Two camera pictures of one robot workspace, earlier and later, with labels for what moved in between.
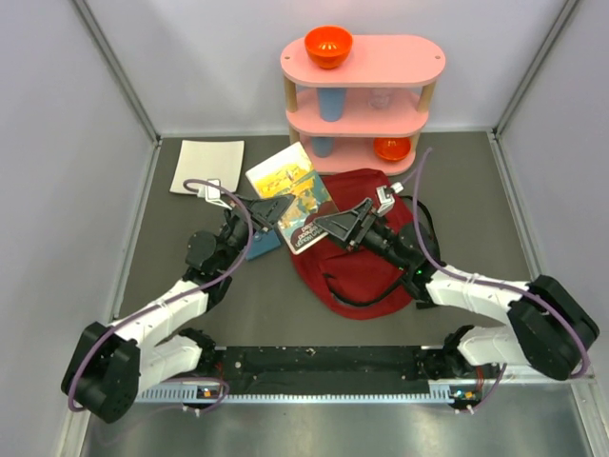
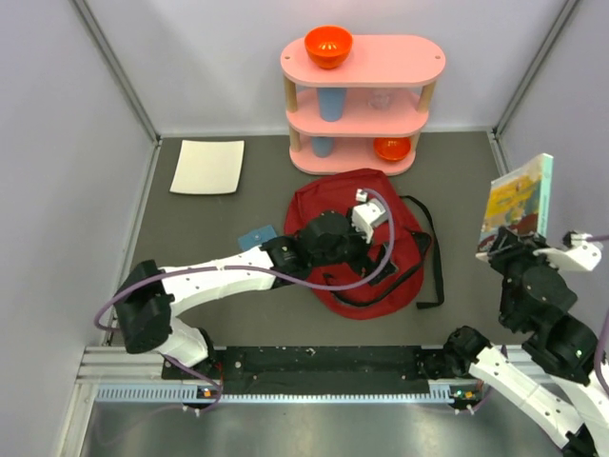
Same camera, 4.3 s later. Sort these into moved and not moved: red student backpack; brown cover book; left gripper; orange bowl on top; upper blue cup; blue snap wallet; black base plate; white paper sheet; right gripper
Moved: right gripper; brown cover book; left gripper
Not moved: blue snap wallet; black base plate; red student backpack; upper blue cup; white paper sheet; orange bowl on top
